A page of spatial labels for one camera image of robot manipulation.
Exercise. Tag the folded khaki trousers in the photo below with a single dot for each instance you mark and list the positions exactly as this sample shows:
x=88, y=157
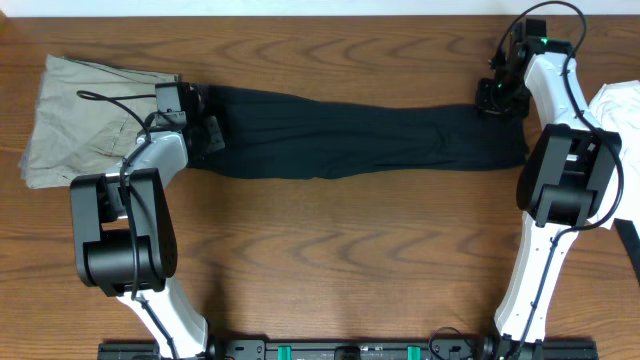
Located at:
x=73, y=136

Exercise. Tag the black and white garment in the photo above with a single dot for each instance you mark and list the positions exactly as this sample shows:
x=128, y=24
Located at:
x=616, y=109

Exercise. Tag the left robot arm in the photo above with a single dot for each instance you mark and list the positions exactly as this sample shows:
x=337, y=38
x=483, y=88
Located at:
x=125, y=243

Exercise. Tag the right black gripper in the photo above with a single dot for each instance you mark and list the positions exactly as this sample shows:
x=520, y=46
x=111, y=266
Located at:
x=486, y=107

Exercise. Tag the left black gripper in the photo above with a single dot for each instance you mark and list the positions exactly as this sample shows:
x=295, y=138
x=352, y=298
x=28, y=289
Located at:
x=216, y=142

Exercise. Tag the black leggings red waistband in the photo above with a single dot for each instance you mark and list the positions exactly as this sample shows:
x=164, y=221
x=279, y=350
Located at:
x=274, y=135

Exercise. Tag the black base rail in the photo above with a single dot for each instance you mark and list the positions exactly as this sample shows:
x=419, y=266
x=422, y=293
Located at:
x=440, y=348

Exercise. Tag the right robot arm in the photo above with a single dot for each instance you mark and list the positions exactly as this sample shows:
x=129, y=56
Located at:
x=560, y=190

